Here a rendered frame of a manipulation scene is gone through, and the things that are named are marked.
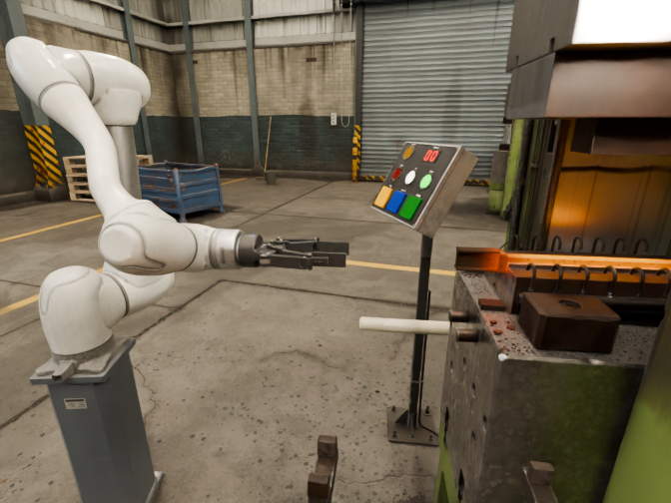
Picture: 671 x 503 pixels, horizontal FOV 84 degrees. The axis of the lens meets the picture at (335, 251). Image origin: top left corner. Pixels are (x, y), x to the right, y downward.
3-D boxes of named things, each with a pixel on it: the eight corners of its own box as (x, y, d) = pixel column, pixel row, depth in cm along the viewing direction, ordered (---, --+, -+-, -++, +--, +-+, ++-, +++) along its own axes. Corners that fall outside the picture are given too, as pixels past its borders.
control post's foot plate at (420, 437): (386, 443, 154) (387, 426, 152) (386, 405, 175) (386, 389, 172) (439, 448, 152) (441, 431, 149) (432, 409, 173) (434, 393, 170)
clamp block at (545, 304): (534, 349, 60) (541, 313, 58) (516, 323, 68) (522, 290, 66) (614, 354, 58) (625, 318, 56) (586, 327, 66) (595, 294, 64)
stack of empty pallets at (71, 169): (67, 200, 656) (57, 157, 632) (109, 192, 736) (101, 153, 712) (124, 204, 622) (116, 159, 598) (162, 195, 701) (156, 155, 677)
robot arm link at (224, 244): (211, 275, 80) (238, 276, 79) (207, 235, 77) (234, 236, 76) (228, 260, 88) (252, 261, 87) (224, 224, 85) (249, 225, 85)
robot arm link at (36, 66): (42, 73, 79) (104, 79, 91) (-8, 15, 81) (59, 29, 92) (31, 121, 86) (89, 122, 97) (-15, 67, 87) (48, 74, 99)
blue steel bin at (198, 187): (128, 213, 558) (118, 164, 535) (172, 204, 624) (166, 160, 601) (183, 223, 503) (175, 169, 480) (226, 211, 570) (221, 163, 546)
